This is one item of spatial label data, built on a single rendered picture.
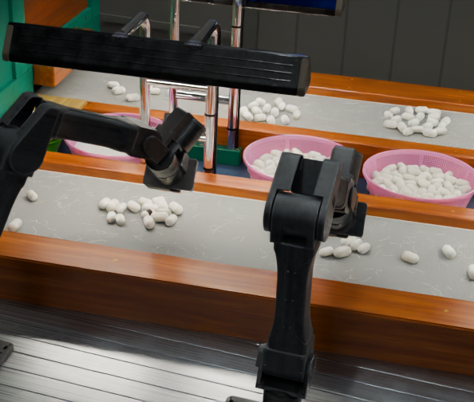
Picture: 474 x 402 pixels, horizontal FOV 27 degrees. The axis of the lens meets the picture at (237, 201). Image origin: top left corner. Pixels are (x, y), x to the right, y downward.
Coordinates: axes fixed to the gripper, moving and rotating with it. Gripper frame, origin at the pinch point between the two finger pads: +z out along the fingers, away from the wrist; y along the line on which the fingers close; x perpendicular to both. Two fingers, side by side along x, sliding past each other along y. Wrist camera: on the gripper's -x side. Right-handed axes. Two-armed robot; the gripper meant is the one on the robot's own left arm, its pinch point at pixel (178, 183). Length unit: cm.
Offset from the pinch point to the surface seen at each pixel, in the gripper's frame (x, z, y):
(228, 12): -118, 177, 35
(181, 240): 12.1, -2.3, -3.4
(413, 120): -38, 53, -46
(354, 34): -115, 179, -17
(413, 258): 9, -1, -50
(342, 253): 9.9, -2.2, -35.7
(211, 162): -9.9, 15.9, -2.7
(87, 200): 4.9, 6.2, 20.5
